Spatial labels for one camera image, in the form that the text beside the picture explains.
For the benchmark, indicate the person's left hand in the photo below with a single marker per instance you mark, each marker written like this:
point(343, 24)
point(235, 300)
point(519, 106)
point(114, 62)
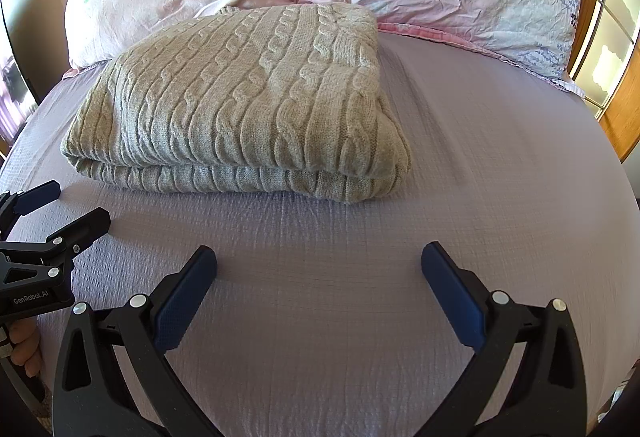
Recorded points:
point(26, 342)

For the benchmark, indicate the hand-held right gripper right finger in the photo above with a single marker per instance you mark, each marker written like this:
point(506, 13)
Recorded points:
point(452, 297)

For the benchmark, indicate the purple curtain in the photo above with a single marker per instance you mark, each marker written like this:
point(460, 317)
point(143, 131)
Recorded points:
point(9, 117)

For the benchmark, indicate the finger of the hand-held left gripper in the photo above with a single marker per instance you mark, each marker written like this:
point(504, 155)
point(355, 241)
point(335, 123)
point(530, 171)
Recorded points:
point(85, 226)
point(37, 196)

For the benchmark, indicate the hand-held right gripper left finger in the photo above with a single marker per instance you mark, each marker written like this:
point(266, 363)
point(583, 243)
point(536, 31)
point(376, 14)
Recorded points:
point(182, 297)

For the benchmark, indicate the wooden headboard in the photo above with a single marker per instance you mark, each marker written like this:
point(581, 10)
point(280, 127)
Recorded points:
point(607, 42)

